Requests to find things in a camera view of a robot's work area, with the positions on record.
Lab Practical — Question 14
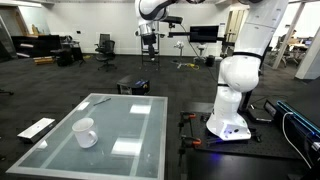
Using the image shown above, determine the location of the black box with blue label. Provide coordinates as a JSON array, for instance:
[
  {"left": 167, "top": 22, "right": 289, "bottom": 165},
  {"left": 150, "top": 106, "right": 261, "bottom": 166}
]
[{"left": 116, "top": 74, "right": 151, "bottom": 96}]

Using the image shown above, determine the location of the yellow wooden box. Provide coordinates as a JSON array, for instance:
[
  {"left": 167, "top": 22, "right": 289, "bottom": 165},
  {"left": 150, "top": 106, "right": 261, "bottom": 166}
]
[{"left": 32, "top": 55, "right": 55, "bottom": 66}]

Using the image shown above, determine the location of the white tripod stand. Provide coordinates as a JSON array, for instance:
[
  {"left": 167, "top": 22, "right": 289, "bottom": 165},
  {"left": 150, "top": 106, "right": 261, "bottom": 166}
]
[{"left": 173, "top": 40, "right": 186, "bottom": 69}]

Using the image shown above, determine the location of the black pen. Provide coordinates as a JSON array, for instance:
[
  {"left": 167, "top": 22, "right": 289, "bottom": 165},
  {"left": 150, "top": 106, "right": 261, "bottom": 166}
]
[{"left": 92, "top": 97, "right": 112, "bottom": 107}]

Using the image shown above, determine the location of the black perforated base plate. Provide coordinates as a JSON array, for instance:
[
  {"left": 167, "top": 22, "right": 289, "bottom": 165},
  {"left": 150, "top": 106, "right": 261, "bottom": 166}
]
[{"left": 185, "top": 110, "right": 303, "bottom": 162}]

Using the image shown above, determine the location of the white ceramic mug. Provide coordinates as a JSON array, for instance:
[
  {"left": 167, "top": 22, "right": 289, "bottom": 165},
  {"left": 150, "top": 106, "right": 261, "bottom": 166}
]
[{"left": 71, "top": 117, "right": 99, "bottom": 149}]

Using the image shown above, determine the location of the black power box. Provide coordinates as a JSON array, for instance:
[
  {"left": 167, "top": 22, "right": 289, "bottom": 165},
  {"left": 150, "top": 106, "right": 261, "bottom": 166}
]
[{"left": 246, "top": 107, "right": 273, "bottom": 125}]

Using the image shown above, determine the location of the black cabinet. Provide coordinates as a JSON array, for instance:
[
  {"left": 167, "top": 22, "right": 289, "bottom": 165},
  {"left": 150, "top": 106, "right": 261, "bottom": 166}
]
[{"left": 10, "top": 34, "right": 63, "bottom": 58}]

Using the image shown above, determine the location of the black clamp with orange handle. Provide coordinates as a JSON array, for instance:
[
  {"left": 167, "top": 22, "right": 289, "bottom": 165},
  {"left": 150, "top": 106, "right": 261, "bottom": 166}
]
[
  {"left": 177, "top": 134, "right": 203, "bottom": 168},
  {"left": 177, "top": 111, "right": 198, "bottom": 135}
]

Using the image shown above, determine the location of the white slanted column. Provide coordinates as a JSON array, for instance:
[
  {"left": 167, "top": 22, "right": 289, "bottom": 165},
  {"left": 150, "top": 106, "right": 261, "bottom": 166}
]
[{"left": 271, "top": 1, "right": 307, "bottom": 70}]

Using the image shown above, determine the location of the yellow cable on floor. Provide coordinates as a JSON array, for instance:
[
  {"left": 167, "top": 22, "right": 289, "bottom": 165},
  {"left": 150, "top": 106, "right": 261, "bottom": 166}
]
[{"left": 185, "top": 62, "right": 201, "bottom": 71}]

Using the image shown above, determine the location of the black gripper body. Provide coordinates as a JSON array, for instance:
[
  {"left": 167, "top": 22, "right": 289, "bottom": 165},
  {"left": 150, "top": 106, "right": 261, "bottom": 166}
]
[{"left": 141, "top": 33, "right": 158, "bottom": 48}]

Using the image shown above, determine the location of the black monitor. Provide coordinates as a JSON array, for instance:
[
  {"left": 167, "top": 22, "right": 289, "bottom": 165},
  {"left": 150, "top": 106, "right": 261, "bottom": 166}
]
[{"left": 188, "top": 25, "right": 220, "bottom": 44}]

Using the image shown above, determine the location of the white cable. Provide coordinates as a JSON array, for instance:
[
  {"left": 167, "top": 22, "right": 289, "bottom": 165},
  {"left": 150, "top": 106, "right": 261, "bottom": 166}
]
[{"left": 282, "top": 111, "right": 313, "bottom": 170}]

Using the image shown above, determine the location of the black office chair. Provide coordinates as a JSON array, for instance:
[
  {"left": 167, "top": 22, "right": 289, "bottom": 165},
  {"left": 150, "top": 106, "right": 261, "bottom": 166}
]
[{"left": 94, "top": 32, "right": 118, "bottom": 73}]

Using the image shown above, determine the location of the black equipment with blue light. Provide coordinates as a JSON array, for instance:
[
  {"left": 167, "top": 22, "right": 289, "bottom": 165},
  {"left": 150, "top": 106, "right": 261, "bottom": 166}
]
[{"left": 263, "top": 77, "right": 320, "bottom": 180}]

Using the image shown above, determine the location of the black camera on stand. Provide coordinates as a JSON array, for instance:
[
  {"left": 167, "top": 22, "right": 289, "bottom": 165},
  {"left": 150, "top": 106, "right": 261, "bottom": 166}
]
[{"left": 161, "top": 15, "right": 184, "bottom": 29}]

